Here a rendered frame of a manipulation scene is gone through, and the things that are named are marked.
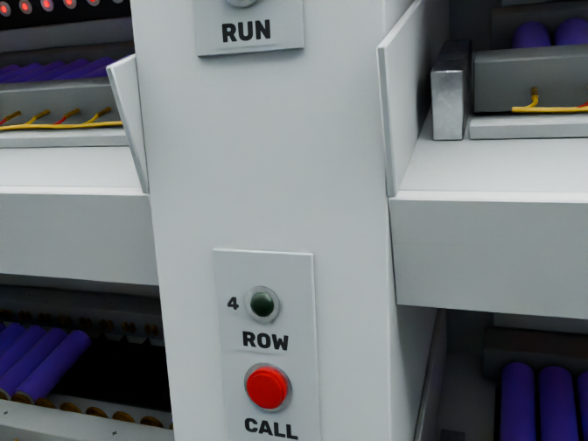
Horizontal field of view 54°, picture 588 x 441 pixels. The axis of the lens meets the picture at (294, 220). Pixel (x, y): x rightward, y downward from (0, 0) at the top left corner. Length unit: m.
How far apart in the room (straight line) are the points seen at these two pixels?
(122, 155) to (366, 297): 0.14
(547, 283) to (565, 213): 0.03
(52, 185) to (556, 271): 0.20
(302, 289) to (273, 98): 0.07
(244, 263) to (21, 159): 0.14
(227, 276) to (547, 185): 0.12
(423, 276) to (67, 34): 0.35
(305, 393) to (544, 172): 0.12
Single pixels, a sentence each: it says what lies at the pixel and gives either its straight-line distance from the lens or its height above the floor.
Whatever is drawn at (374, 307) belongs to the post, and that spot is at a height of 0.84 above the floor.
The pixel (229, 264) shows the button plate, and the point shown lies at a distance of 0.22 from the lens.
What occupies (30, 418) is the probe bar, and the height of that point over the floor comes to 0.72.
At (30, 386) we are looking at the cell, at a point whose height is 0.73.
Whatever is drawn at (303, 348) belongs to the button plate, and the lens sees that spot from 0.22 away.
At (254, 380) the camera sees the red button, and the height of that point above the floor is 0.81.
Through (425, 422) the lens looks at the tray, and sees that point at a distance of 0.31.
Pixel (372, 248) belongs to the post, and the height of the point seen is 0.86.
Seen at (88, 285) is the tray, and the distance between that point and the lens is 0.51.
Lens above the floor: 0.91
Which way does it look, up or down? 12 degrees down
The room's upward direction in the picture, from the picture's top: 3 degrees counter-clockwise
